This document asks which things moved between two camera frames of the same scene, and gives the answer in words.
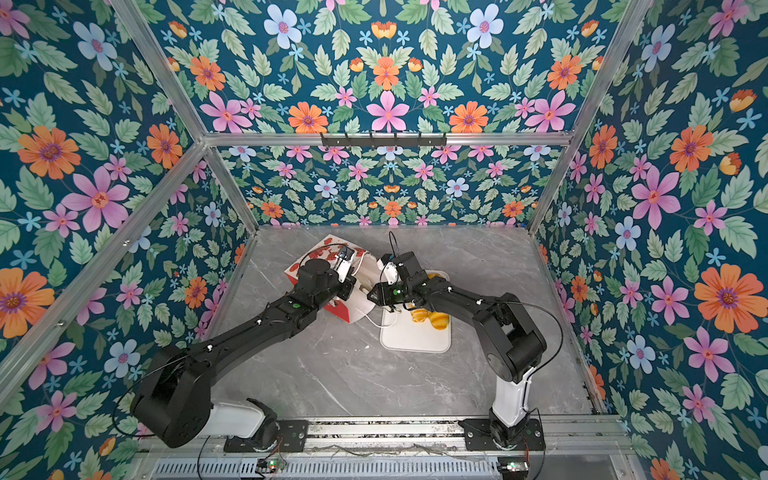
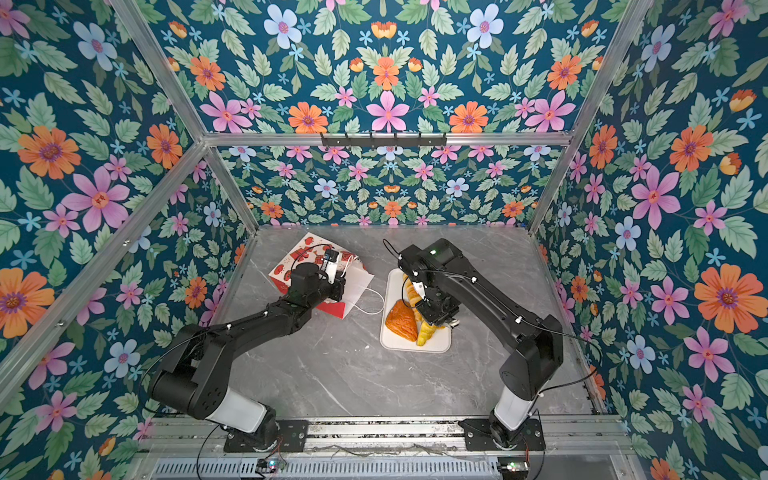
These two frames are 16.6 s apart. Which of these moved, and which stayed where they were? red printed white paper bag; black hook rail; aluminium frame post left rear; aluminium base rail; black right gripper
Moved: black right gripper; red printed white paper bag
Stayed: black hook rail; aluminium frame post left rear; aluminium base rail
